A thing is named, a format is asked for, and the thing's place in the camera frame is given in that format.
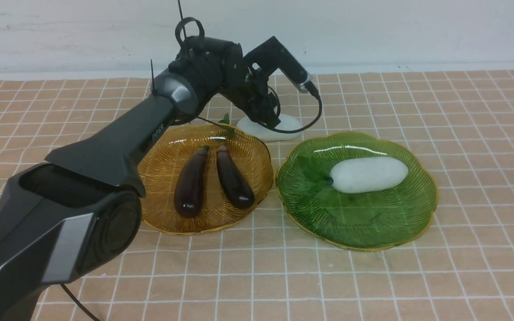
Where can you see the amber ribbed glass plate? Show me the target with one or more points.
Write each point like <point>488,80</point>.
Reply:
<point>161,168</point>

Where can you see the white radish large leaf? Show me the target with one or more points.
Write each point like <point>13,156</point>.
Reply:
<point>356,175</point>

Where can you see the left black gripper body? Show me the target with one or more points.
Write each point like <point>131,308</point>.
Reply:
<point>248,89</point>

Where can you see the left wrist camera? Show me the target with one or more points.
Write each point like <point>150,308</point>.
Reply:
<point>283,62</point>

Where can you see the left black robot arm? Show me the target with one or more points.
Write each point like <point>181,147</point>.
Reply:
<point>81,207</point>

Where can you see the purple eggplant green stem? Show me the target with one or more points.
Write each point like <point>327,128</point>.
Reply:
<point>189,191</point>

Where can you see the checkered beige tablecloth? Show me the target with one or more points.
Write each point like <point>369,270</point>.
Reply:
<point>460,124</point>

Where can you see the white radish back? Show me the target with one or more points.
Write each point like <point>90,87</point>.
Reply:
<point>246,131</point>

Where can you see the purple eggplant brown stem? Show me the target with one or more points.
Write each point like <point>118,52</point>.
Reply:
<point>234,185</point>

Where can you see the green ribbed glass plate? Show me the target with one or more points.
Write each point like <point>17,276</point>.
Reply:
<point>372,221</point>

